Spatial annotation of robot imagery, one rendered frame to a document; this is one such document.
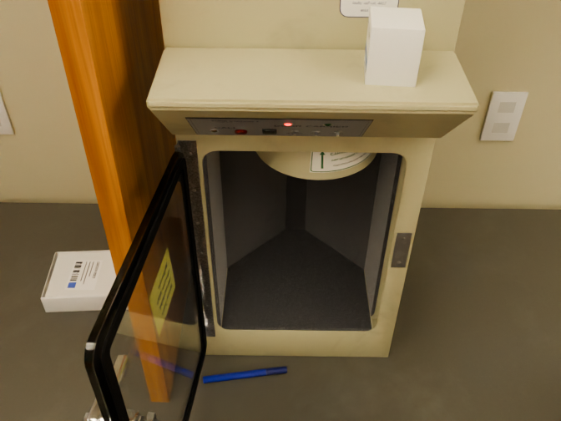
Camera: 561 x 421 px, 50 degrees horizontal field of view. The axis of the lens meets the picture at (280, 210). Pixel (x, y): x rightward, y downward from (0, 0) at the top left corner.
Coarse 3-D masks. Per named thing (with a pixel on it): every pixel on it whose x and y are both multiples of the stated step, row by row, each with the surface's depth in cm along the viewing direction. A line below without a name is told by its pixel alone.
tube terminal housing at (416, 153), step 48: (192, 0) 62; (240, 0) 62; (288, 0) 62; (336, 0) 62; (432, 0) 62; (336, 48) 66; (432, 48) 65; (240, 144) 74; (288, 144) 74; (336, 144) 74; (384, 144) 74; (432, 144) 74; (384, 288) 91; (240, 336) 99; (288, 336) 99; (336, 336) 99; (384, 336) 99
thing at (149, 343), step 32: (160, 192) 65; (160, 224) 66; (128, 256) 58; (160, 256) 67; (160, 288) 68; (192, 288) 84; (96, 320) 52; (128, 320) 58; (160, 320) 69; (192, 320) 86; (128, 352) 59; (160, 352) 71; (192, 352) 88; (96, 384) 52; (128, 384) 60; (160, 384) 72; (160, 416) 74
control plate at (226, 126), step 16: (208, 128) 65; (224, 128) 65; (240, 128) 65; (256, 128) 65; (272, 128) 65; (288, 128) 65; (304, 128) 65; (320, 128) 65; (336, 128) 65; (352, 128) 64
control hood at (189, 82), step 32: (160, 64) 62; (192, 64) 62; (224, 64) 62; (256, 64) 62; (288, 64) 62; (320, 64) 62; (352, 64) 63; (448, 64) 63; (160, 96) 57; (192, 96) 57; (224, 96) 57; (256, 96) 57; (288, 96) 58; (320, 96) 58; (352, 96) 58; (384, 96) 58; (416, 96) 58; (448, 96) 58; (192, 128) 66; (384, 128) 65; (416, 128) 65; (448, 128) 64
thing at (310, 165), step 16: (272, 160) 81; (288, 160) 79; (304, 160) 78; (320, 160) 78; (336, 160) 78; (352, 160) 79; (368, 160) 82; (304, 176) 79; (320, 176) 79; (336, 176) 79
